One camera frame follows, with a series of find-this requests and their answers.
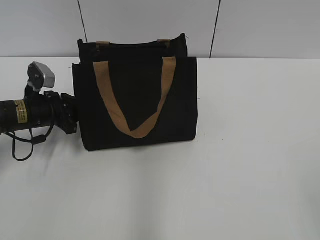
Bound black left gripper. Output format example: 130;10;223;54
24;91;77;135

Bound black tote bag tan handles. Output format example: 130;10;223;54
72;33;198;151

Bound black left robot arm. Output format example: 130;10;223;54
0;91;79;135

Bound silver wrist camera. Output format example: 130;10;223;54
27;61;56;93

